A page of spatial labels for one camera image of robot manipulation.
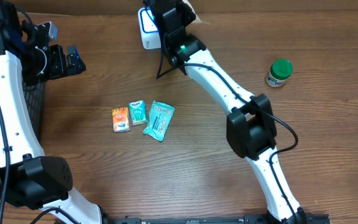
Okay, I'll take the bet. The orange red tissue pack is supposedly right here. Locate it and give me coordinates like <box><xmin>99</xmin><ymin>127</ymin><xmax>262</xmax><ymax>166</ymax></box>
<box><xmin>112</xmin><ymin>107</ymin><xmax>131</xmax><ymax>133</ymax></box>

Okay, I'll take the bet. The teal Kleenex tissue pack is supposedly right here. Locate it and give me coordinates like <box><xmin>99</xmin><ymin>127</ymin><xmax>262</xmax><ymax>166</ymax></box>
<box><xmin>129</xmin><ymin>100</ymin><xmax>148</xmax><ymax>126</ymax></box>

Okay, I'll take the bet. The green toilet tissue wipes pack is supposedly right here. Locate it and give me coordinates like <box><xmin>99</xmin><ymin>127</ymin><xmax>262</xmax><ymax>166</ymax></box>
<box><xmin>144</xmin><ymin>101</ymin><xmax>175</xmax><ymax>142</ymax></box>

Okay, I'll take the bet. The green cap white bottle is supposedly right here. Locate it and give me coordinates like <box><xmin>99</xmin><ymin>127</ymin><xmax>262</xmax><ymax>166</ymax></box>
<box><xmin>265</xmin><ymin>58</ymin><xmax>293</xmax><ymax>88</ymax></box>

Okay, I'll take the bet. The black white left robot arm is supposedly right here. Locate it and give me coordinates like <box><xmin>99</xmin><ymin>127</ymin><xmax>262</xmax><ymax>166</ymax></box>
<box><xmin>0</xmin><ymin>0</ymin><xmax>109</xmax><ymax>223</ymax></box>

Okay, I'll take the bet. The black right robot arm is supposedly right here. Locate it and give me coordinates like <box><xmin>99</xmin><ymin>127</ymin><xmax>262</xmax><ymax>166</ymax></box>
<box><xmin>144</xmin><ymin>0</ymin><xmax>308</xmax><ymax>223</ymax></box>

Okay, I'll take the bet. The white barcode scanner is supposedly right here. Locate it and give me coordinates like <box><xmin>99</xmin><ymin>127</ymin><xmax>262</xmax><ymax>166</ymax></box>
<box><xmin>137</xmin><ymin>7</ymin><xmax>161</xmax><ymax>50</ymax></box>

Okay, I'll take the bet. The grey plastic shopping basket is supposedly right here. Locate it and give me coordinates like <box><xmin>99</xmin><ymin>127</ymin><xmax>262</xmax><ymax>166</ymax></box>
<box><xmin>24</xmin><ymin>84</ymin><xmax>45</xmax><ymax>141</ymax></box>

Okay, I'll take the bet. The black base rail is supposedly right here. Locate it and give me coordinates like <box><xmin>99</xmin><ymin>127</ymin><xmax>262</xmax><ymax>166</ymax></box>
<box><xmin>54</xmin><ymin>211</ymin><xmax>332</xmax><ymax>224</ymax></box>

